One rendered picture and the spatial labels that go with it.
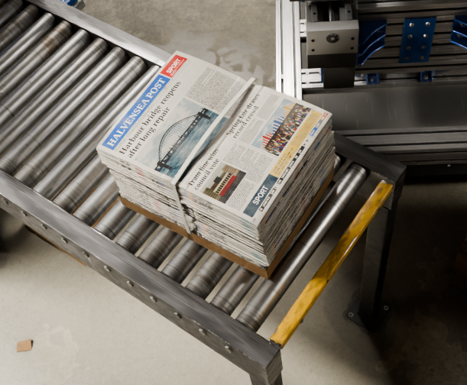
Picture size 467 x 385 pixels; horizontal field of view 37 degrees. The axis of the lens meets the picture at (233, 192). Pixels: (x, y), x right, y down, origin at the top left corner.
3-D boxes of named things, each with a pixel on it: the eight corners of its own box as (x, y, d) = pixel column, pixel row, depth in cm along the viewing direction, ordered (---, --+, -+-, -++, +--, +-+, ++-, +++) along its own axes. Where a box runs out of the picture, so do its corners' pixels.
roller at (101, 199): (211, 99, 177) (209, 86, 173) (88, 237, 159) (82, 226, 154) (196, 92, 179) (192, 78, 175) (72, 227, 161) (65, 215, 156)
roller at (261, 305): (370, 178, 159) (371, 166, 155) (252, 343, 141) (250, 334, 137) (351, 169, 161) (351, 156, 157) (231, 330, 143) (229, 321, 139)
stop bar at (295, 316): (394, 190, 151) (395, 185, 149) (283, 351, 134) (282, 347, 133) (381, 183, 152) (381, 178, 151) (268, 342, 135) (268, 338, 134)
